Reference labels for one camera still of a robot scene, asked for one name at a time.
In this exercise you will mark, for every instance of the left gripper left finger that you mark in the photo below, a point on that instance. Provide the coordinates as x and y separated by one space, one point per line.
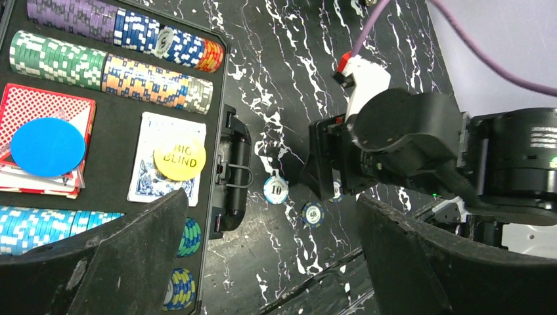
121 267

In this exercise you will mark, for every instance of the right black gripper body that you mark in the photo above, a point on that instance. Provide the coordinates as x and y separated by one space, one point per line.
397 138

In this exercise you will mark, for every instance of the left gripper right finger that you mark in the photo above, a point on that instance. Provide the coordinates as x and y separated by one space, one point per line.
417 268

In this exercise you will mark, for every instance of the blue playing card deck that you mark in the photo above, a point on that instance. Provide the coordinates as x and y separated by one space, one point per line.
147 183

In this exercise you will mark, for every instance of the blue green chip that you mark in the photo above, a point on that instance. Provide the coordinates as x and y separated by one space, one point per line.
312 214

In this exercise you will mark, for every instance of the yellow round button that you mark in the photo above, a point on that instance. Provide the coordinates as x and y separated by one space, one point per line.
180 158

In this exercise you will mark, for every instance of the blue round dealer button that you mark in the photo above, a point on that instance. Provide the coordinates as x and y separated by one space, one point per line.
47 147

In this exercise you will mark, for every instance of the light blue chip ten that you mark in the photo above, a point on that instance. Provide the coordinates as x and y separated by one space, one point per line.
275 190

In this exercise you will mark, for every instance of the red playing card deck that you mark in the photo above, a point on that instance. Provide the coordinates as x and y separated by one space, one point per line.
20 104

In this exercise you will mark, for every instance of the small white chip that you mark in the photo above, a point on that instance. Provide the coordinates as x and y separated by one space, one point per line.
337 190

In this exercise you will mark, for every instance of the teal green chip row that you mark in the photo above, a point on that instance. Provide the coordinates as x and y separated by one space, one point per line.
181 290

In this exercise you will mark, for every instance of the light blue chip row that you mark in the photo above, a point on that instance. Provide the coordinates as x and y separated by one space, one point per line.
23 229

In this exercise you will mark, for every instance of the black poker chip case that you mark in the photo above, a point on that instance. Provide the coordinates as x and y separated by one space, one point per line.
115 134

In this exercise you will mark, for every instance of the green orange chip row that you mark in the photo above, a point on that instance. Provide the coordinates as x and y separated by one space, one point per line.
48 58

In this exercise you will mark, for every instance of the purple blue chip row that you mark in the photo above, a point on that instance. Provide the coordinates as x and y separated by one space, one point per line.
131 30

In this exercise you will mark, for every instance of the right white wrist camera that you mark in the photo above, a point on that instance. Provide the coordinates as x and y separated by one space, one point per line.
367 79

